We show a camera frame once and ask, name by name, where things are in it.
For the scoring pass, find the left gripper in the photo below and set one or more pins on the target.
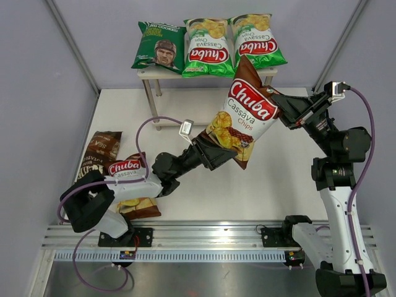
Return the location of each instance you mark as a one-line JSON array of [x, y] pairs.
[[211, 156]]

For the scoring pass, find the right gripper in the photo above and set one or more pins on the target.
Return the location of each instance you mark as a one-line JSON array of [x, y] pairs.
[[289, 109]]

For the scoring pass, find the green Chuba bag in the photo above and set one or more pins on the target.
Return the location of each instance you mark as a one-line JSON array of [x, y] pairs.
[[253, 38], [208, 52]]

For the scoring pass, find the dark green portrait chips bag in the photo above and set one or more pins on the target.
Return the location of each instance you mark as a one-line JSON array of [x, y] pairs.
[[161, 45]]

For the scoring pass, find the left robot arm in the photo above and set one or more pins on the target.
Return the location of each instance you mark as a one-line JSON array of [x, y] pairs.
[[87, 203]]

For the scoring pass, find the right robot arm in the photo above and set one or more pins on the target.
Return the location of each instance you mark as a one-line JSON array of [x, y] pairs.
[[343, 267]]

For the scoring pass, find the dark brown sea salt bag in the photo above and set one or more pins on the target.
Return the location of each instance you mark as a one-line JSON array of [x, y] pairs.
[[102, 149]]

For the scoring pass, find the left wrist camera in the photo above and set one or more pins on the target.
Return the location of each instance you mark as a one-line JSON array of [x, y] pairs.
[[185, 130]]

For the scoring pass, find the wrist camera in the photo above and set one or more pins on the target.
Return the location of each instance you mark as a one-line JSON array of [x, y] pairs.
[[336, 91], [185, 130]]

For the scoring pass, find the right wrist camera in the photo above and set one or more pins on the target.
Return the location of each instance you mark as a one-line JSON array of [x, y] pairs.
[[336, 91]]

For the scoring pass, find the aluminium mounting rail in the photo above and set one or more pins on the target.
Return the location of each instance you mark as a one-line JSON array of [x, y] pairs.
[[184, 235]]

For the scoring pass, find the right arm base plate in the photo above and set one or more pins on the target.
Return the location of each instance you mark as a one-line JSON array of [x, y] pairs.
[[277, 237]]

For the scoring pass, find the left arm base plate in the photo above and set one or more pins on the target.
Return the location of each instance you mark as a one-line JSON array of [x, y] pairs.
[[140, 237]]

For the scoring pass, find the slotted cable duct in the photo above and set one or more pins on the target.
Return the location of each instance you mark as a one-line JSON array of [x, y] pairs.
[[172, 256]]

